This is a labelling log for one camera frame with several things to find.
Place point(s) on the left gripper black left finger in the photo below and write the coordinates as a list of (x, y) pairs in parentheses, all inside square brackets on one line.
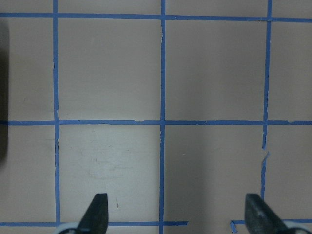
[(95, 219)]

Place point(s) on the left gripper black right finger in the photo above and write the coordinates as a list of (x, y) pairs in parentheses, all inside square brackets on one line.
[(260, 218)]

